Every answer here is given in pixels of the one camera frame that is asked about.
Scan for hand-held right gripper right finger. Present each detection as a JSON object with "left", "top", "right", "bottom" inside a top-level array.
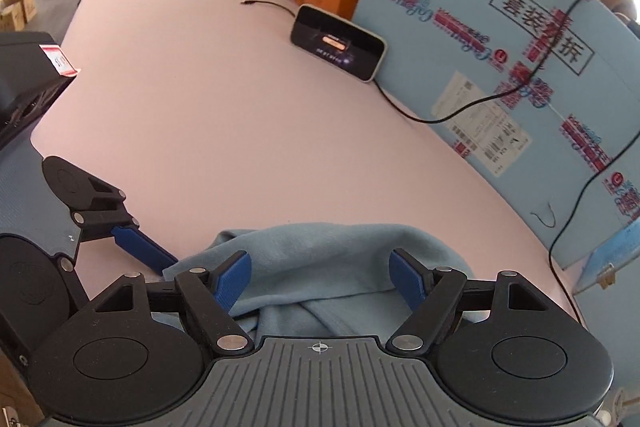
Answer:
[{"left": 387, "top": 248, "right": 551, "bottom": 353}]

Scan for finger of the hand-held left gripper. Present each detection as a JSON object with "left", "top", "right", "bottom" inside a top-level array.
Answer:
[{"left": 71, "top": 177, "right": 179, "bottom": 277}]

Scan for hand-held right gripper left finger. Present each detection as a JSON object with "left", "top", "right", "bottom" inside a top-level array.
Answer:
[{"left": 92, "top": 250, "right": 253, "bottom": 354}]

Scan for light blue sweater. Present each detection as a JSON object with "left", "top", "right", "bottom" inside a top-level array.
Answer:
[{"left": 150, "top": 222, "right": 476, "bottom": 343}]

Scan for smart display clock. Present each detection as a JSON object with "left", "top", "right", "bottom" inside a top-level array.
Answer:
[{"left": 290, "top": 5, "right": 388, "bottom": 84}]

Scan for brown storage boxes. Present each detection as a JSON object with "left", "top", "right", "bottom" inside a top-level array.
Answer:
[{"left": 0, "top": 0, "right": 38, "bottom": 32}]

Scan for black power cable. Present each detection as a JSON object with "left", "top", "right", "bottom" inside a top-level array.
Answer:
[
  {"left": 548, "top": 139, "right": 640, "bottom": 325},
  {"left": 374, "top": 0, "right": 628, "bottom": 124}
]

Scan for black usb cable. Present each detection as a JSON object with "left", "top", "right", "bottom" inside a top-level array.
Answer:
[{"left": 241, "top": 0, "right": 299, "bottom": 18}]

